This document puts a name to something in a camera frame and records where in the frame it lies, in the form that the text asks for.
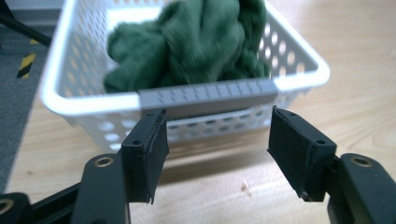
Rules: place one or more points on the white perforated plastic basket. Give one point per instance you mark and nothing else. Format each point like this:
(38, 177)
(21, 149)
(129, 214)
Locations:
(77, 87)

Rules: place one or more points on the black metal stand leg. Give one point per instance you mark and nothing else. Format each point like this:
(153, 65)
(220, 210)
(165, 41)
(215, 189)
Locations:
(21, 28)

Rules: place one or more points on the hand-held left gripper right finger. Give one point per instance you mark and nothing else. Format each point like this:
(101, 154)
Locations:
(299, 155)

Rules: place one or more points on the yellow black striped floor tape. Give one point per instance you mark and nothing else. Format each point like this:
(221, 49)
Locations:
(26, 64)

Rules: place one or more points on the dark green cloth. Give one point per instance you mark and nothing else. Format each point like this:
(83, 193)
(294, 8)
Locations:
(186, 46)

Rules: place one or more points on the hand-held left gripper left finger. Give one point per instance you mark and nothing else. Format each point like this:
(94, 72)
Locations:
(141, 161)

